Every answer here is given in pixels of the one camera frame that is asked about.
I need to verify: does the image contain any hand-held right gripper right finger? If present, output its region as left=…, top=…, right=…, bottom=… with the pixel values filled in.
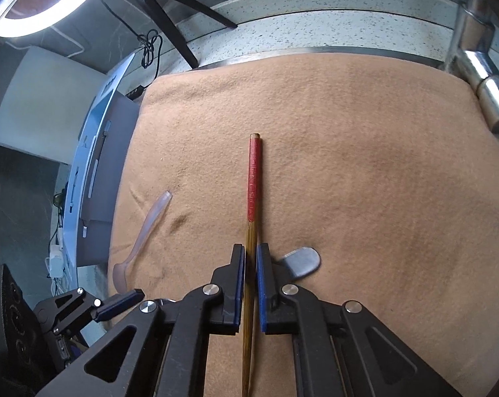
left=255, top=243, right=465, bottom=397

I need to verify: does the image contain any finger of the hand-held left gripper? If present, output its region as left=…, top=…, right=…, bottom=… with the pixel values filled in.
left=33, top=287, right=146, bottom=336

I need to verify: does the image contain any brown cloth mat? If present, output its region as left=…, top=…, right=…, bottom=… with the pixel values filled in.
left=106, top=52, right=492, bottom=397

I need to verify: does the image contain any clear plastic spoon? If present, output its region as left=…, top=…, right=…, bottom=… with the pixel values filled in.
left=112, top=191, right=173, bottom=294

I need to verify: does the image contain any white power adapter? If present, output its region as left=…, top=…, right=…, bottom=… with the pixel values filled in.
left=46, top=245, right=66, bottom=278

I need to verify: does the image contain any black ring light cable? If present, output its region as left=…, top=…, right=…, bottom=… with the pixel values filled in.
left=101, top=0, right=164, bottom=100

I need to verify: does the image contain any black tripod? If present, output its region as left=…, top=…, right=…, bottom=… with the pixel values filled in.
left=119, top=0, right=238, bottom=69

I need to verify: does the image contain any blue plastic drainer basket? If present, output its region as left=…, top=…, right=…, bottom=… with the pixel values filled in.
left=63, top=52, right=140, bottom=267

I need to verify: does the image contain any red-tipped wooden chopstick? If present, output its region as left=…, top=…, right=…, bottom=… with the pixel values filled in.
left=241, top=133, right=263, bottom=397

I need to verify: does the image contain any chrome faucet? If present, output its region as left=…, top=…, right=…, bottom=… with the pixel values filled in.
left=439, top=0, right=499, bottom=135

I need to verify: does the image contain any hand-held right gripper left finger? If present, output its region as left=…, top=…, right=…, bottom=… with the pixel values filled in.
left=34, top=244, right=247, bottom=397

